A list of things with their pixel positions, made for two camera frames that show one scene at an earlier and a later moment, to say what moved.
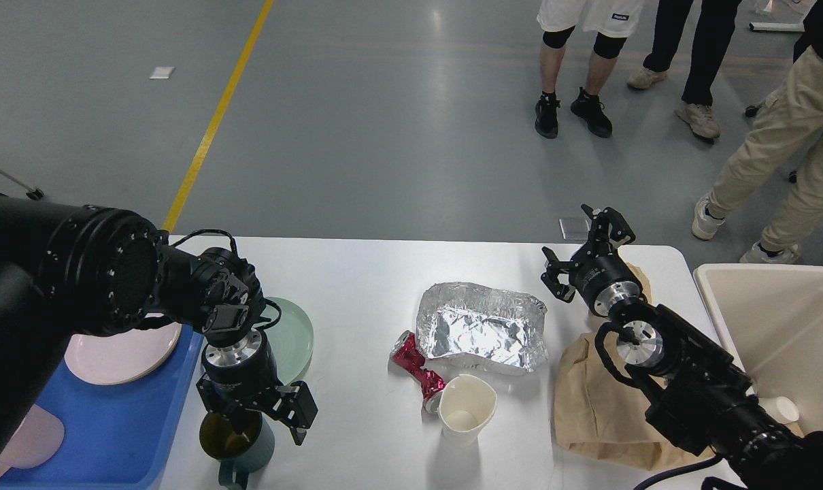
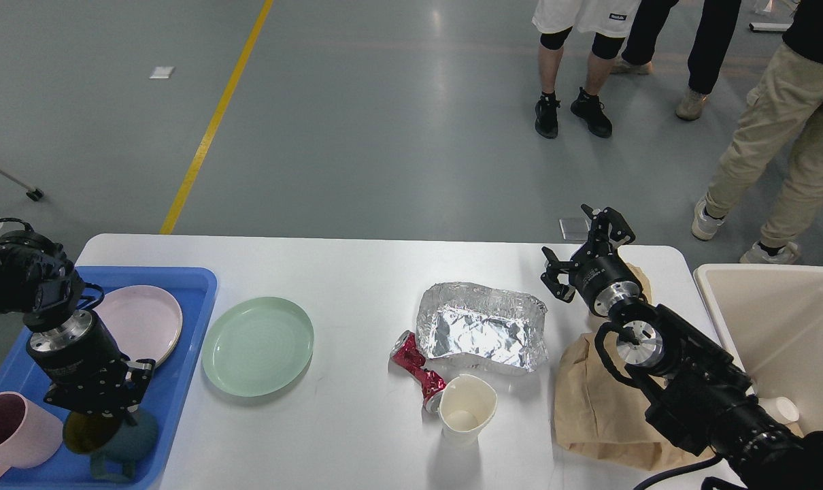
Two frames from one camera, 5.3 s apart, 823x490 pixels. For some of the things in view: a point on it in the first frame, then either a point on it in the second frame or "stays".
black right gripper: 600,274 stays
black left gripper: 239,380 to 81,352
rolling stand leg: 33,193 stays
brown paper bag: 607,421 stays
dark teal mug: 242,439 to 115,444
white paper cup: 466,403 stays
